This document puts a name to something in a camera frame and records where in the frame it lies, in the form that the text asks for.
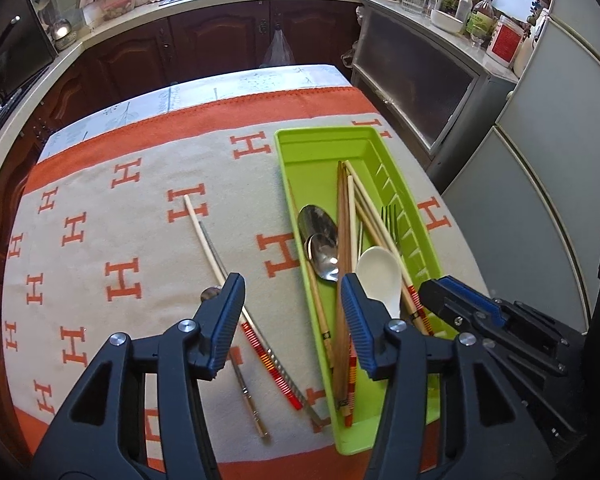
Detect white container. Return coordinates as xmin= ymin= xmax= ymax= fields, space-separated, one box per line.
xmin=512 ymin=35 xmax=536 ymax=78

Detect grey refrigerator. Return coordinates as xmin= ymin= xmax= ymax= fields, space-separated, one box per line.
xmin=440 ymin=0 xmax=600 ymax=333

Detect white bowl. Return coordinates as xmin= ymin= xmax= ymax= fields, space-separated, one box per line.
xmin=430 ymin=8 xmax=465 ymax=35

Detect white ceramic spoon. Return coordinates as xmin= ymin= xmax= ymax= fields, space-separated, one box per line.
xmin=355 ymin=246 xmax=403 ymax=321

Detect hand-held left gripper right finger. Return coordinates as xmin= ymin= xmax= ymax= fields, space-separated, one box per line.
xmin=340 ymin=272 xmax=546 ymax=480

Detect red label container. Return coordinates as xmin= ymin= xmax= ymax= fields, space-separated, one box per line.
xmin=486 ymin=14 xmax=526 ymax=68

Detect small metal spoon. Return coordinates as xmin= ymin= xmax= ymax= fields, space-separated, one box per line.
xmin=200 ymin=286 xmax=272 ymax=443

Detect green plastic utensil tray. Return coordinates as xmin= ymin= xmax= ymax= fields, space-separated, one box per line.
xmin=272 ymin=126 xmax=458 ymax=457

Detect green label bottle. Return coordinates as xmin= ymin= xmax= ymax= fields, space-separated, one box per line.
xmin=464 ymin=0 xmax=496 ymax=46

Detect light chopstick red striped end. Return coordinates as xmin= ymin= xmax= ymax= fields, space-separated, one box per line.
xmin=352 ymin=195 xmax=426 ymax=333
xmin=183 ymin=194 xmax=302 ymax=410
xmin=344 ymin=175 xmax=360 ymax=428

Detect dark wooden kitchen cabinets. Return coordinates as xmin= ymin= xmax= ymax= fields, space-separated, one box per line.
xmin=0 ymin=0 xmax=361 ymax=286

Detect orange patterned blanket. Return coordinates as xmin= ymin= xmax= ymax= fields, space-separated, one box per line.
xmin=0 ymin=85 xmax=491 ymax=476

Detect small round metal pot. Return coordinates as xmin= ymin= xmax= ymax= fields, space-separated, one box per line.
xmin=47 ymin=17 xmax=78 ymax=51

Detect grey cabinet with frosted doors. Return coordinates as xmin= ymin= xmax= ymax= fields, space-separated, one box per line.
xmin=350 ymin=0 xmax=521 ymax=191

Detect beige kitchen countertop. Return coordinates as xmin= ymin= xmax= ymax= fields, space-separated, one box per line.
xmin=0 ymin=0 xmax=363 ymax=171

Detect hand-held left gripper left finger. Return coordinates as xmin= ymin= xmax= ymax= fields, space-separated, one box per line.
xmin=30 ymin=272 xmax=246 ymax=480

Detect bundle of wooden chopsticks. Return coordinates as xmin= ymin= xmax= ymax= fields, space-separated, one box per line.
xmin=343 ymin=160 xmax=433 ymax=337

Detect large metal spoon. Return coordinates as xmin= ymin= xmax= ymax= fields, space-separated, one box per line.
xmin=297 ymin=205 xmax=339 ymax=261

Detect metal fork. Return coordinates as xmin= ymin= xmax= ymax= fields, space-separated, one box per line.
xmin=379 ymin=205 xmax=403 ymax=266

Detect white plastic bag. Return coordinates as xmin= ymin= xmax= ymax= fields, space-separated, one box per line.
xmin=259 ymin=29 xmax=295 ymax=68

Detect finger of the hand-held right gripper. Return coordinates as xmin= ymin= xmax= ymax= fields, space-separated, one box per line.
xmin=419 ymin=276 xmax=506 ymax=343

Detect black stove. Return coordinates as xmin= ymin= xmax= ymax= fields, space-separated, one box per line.
xmin=0 ymin=0 xmax=58 ymax=136

